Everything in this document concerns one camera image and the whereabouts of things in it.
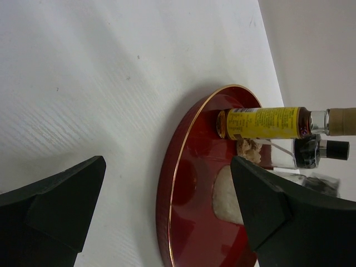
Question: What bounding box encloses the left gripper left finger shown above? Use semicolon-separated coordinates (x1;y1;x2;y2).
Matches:
1;156;106;266

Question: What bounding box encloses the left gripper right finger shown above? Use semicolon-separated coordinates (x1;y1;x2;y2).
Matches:
230;156;355;266

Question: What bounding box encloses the yellow cap white powder jar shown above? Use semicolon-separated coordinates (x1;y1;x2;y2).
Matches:
212;165;244;225

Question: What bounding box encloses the round black cap jar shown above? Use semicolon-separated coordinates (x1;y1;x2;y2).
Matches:
236;137;350;170

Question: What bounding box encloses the yellow label bottle cork cap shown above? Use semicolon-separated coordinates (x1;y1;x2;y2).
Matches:
216;107;355;140

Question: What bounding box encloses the black lid wide jar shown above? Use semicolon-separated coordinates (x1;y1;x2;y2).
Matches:
270;170;340;198

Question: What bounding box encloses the round red lacquer tray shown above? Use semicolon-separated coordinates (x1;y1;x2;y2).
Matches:
156;85;260;266

